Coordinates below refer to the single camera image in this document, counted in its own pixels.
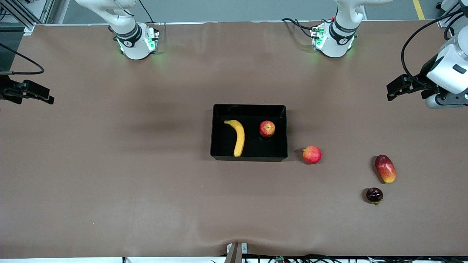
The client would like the dark purple mangosteen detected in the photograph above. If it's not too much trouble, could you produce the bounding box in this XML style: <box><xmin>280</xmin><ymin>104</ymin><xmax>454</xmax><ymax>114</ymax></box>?
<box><xmin>366</xmin><ymin>187</ymin><xmax>384</xmax><ymax>205</ymax></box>

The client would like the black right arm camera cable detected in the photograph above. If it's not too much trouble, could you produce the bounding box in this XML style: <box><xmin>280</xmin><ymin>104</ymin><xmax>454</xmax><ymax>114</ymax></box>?
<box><xmin>0</xmin><ymin>43</ymin><xmax>45</xmax><ymax>75</ymax></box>

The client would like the yellow banana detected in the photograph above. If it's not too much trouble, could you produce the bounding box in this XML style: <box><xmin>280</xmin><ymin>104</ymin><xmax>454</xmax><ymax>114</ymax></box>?
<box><xmin>223</xmin><ymin>119</ymin><xmax>246</xmax><ymax>157</ymax></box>

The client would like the aluminium frame profile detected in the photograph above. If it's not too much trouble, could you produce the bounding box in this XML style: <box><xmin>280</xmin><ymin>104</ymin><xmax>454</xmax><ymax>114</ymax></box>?
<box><xmin>0</xmin><ymin>0</ymin><xmax>55</xmax><ymax>35</ymax></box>

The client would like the red pomegranate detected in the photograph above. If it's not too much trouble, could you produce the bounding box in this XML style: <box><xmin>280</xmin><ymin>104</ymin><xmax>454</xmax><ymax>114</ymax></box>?
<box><xmin>301</xmin><ymin>145</ymin><xmax>322</xmax><ymax>165</ymax></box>

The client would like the black base power cable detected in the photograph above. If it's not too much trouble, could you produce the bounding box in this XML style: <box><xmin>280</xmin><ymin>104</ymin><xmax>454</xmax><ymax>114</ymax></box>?
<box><xmin>281</xmin><ymin>18</ymin><xmax>316</xmax><ymax>39</ymax></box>
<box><xmin>139</xmin><ymin>0</ymin><xmax>155</xmax><ymax>24</ymax></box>

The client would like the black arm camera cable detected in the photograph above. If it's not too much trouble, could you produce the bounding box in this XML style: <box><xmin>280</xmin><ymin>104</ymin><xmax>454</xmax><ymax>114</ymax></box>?
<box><xmin>0</xmin><ymin>43</ymin><xmax>45</xmax><ymax>75</ymax></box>
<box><xmin>401</xmin><ymin>9</ymin><xmax>468</xmax><ymax>90</ymax></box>

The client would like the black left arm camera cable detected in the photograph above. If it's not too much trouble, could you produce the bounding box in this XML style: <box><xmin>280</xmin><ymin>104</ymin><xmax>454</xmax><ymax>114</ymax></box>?
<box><xmin>401</xmin><ymin>9</ymin><xmax>468</xmax><ymax>90</ymax></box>

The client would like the red yellow apple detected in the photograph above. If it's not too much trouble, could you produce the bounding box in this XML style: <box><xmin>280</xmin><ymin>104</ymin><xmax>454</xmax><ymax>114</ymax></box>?
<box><xmin>259</xmin><ymin>120</ymin><xmax>276</xmax><ymax>138</ymax></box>

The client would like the red yellow mango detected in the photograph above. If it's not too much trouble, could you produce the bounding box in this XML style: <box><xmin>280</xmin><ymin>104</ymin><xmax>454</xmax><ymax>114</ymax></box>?
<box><xmin>375</xmin><ymin>155</ymin><xmax>397</xmax><ymax>184</ymax></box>

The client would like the black rectangular plastic box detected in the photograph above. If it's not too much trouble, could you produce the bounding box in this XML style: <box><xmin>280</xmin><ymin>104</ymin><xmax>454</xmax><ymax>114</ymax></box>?
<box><xmin>210</xmin><ymin>104</ymin><xmax>288</xmax><ymax>162</ymax></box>

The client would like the table edge mount bracket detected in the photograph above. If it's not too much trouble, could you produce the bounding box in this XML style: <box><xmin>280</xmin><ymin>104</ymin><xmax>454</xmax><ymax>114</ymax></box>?
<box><xmin>224</xmin><ymin>242</ymin><xmax>248</xmax><ymax>263</ymax></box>

